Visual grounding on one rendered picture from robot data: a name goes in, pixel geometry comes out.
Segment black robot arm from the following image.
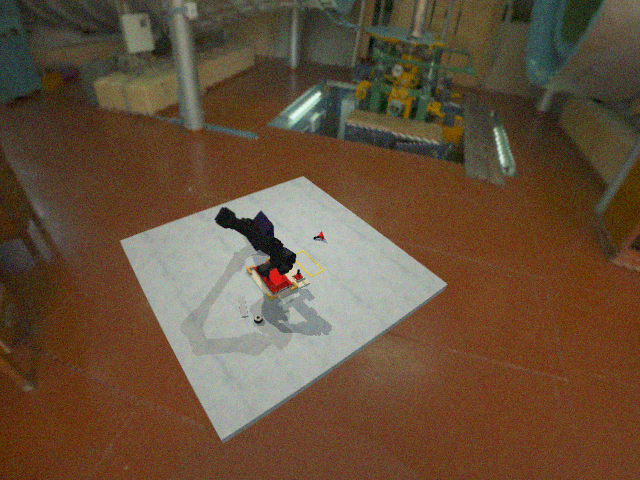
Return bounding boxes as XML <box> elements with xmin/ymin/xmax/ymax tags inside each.
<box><xmin>214</xmin><ymin>207</ymin><xmax>296</xmax><ymax>275</ymax></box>

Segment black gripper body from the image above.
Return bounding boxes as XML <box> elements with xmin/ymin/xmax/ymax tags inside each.
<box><xmin>256</xmin><ymin>257</ymin><xmax>281</xmax><ymax>277</ymax></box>

